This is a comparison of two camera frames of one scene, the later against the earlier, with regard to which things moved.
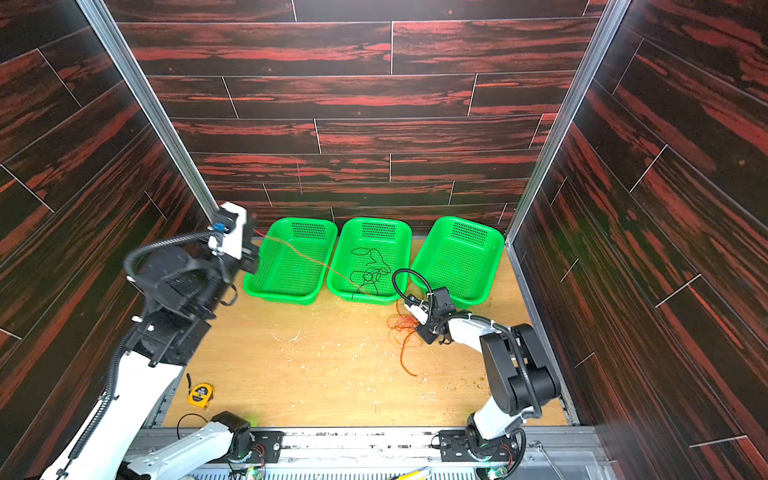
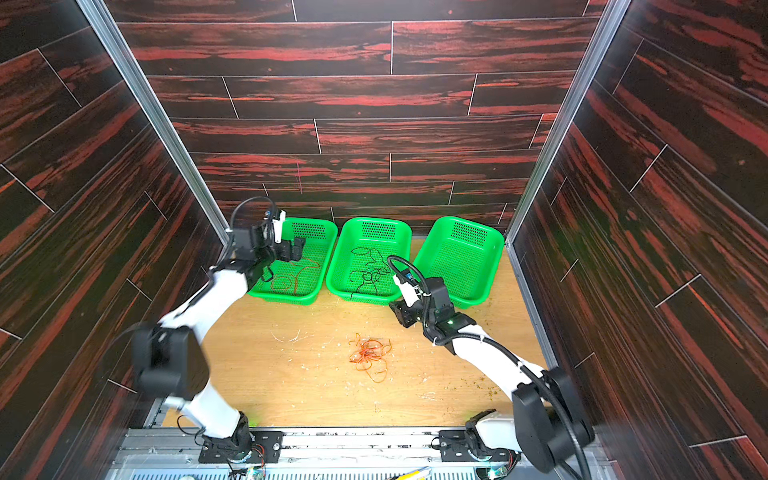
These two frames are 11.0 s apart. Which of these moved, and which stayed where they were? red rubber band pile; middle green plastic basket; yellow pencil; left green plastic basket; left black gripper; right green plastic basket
Moved: red rubber band pile; left black gripper
Stayed: left green plastic basket; right green plastic basket; yellow pencil; middle green plastic basket
